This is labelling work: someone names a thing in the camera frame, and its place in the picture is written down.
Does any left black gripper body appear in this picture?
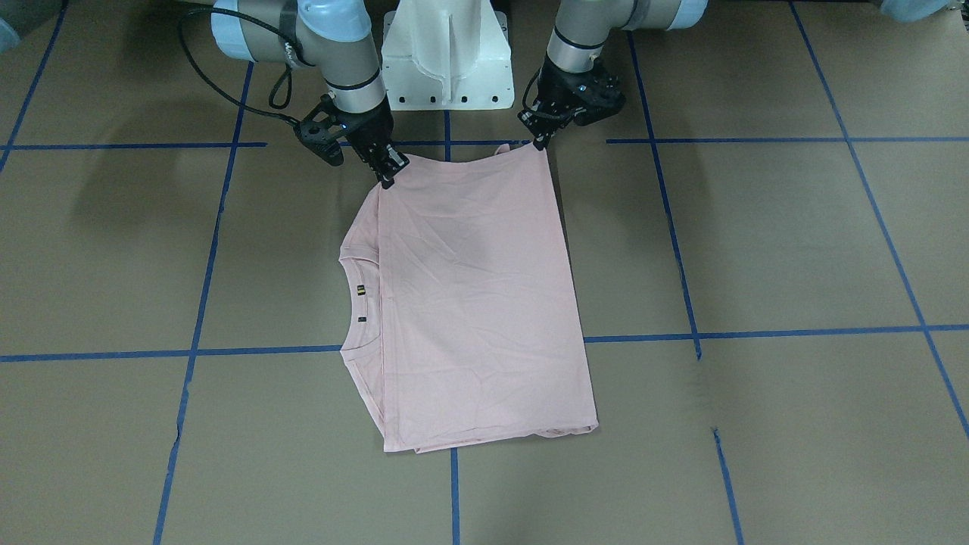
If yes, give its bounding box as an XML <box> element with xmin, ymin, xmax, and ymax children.
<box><xmin>530</xmin><ymin>60</ymin><xmax>586</xmax><ymax>129</ymax></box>

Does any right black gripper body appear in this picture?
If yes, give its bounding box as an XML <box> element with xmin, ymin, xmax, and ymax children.
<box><xmin>341</xmin><ymin>104</ymin><xmax>394</xmax><ymax>164</ymax></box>

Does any pink Snoopy t-shirt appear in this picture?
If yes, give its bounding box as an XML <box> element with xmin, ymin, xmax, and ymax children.
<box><xmin>338</xmin><ymin>144</ymin><xmax>599</xmax><ymax>454</ymax></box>

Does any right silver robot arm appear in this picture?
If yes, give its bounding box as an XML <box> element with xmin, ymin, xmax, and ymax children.
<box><xmin>209</xmin><ymin>1</ymin><xmax>409</xmax><ymax>188</ymax></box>

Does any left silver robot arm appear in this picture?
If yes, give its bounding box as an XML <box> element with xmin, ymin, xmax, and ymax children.
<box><xmin>518</xmin><ymin>1</ymin><xmax>709</xmax><ymax>151</ymax></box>

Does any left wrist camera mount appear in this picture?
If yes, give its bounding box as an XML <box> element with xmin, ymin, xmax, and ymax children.
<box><xmin>569</xmin><ymin>58</ymin><xmax>625</xmax><ymax>126</ymax></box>

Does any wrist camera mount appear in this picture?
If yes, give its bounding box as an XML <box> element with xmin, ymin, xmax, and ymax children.
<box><xmin>569</xmin><ymin>58</ymin><xmax>625</xmax><ymax>126</ymax></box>
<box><xmin>294</xmin><ymin>94</ymin><xmax>360</xmax><ymax>167</ymax></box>

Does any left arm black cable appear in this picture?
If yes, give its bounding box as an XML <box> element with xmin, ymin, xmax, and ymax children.
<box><xmin>521</xmin><ymin>67</ymin><xmax>547</xmax><ymax>114</ymax></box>

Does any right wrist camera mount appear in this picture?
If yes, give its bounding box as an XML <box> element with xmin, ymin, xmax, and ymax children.
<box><xmin>294</xmin><ymin>94</ymin><xmax>360</xmax><ymax>167</ymax></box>

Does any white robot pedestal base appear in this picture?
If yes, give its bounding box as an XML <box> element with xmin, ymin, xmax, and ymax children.
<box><xmin>381</xmin><ymin>1</ymin><xmax>516</xmax><ymax>111</ymax></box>

